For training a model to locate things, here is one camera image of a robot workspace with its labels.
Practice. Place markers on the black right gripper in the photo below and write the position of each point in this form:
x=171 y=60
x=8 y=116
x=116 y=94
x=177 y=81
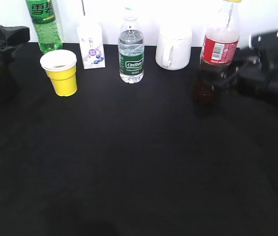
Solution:
x=258 y=80

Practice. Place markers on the cola bottle red label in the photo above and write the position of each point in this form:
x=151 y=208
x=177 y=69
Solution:
x=220 y=42

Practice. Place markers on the yellow plastic cup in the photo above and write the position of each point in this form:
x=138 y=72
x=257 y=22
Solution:
x=60 y=67

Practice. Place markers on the green sprite bottle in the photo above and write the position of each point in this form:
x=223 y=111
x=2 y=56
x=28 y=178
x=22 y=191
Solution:
x=45 y=24

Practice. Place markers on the white ceramic mug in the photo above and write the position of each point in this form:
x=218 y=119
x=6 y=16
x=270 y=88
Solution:
x=173 y=47

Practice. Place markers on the small yogurt drink carton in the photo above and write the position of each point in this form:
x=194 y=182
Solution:
x=91 y=43

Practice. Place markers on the clear water bottle green label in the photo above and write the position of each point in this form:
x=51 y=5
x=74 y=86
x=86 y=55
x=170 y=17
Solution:
x=131 y=48

